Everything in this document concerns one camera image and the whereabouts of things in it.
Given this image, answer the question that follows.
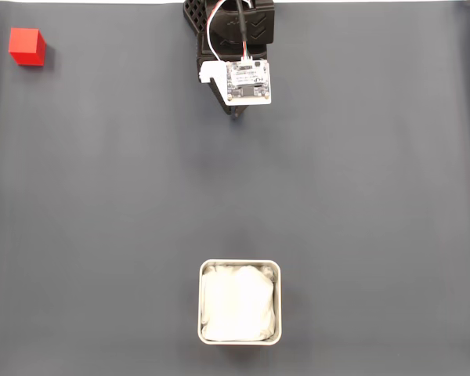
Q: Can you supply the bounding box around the red cube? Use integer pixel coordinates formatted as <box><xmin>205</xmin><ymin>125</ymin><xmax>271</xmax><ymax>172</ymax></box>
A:
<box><xmin>8</xmin><ymin>27</ymin><xmax>47</xmax><ymax>67</ymax></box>

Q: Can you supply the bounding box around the square white metal box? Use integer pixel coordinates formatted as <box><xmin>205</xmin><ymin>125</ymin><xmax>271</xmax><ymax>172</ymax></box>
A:
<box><xmin>197</xmin><ymin>258</ymin><xmax>282</xmax><ymax>346</ymax></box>

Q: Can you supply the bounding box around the dark grey table mat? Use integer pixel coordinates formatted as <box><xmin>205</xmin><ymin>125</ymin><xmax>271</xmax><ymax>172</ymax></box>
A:
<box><xmin>0</xmin><ymin>2</ymin><xmax>470</xmax><ymax>376</ymax></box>

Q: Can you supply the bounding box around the white crumpled cloth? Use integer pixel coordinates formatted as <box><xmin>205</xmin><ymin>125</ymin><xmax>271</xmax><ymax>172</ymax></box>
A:
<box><xmin>201</xmin><ymin>264</ymin><xmax>277</xmax><ymax>342</ymax></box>

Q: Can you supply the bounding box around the red white black servo cable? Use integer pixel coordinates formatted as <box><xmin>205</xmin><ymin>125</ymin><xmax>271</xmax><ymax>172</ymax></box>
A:
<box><xmin>205</xmin><ymin>0</ymin><xmax>230</xmax><ymax>63</ymax></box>

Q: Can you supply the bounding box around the white-mounted camera circuit board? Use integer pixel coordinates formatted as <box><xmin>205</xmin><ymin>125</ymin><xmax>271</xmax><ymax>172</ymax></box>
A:
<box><xmin>198</xmin><ymin>58</ymin><xmax>273</xmax><ymax>106</ymax></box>

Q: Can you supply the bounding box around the black camera cable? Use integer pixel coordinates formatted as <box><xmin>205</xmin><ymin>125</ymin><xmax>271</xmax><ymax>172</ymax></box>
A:
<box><xmin>234</xmin><ymin>0</ymin><xmax>254</xmax><ymax>63</ymax></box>

